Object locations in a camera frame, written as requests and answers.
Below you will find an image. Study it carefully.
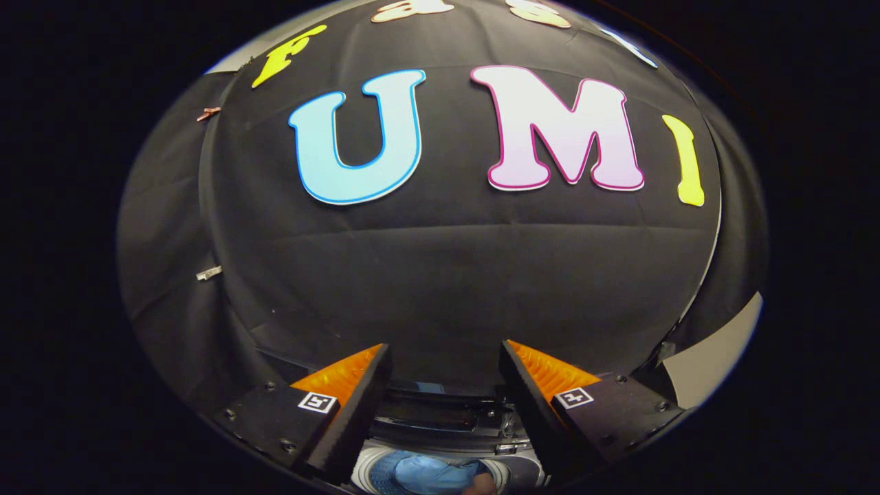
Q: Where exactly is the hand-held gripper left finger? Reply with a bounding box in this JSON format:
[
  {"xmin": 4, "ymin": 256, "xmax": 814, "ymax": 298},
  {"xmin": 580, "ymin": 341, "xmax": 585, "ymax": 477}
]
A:
[{"xmin": 212, "ymin": 343, "xmax": 393, "ymax": 486}]

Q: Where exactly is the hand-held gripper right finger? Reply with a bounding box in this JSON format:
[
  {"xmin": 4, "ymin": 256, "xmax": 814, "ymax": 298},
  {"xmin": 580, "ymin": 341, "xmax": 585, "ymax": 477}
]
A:
[{"xmin": 498, "ymin": 339, "xmax": 686, "ymax": 482}]

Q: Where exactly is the grey washing machine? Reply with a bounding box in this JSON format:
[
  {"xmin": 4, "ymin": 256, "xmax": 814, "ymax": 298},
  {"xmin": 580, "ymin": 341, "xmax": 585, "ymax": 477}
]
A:
[{"xmin": 351, "ymin": 433, "xmax": 551, "ymax": 495}]

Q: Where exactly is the light blue shirt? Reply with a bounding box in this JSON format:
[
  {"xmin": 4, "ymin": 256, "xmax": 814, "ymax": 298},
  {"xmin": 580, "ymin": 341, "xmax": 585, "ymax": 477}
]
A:
[{"xmin": 375, "ymin": 450, "xmax": 492, "ymax": 495}]

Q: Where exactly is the black backdrop cloth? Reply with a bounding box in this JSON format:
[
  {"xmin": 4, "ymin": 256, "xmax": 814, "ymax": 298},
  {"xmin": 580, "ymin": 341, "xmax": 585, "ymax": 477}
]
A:
[{"xmin": 117, "ymin": 0, "xmax": 767, "ymax": 413}]

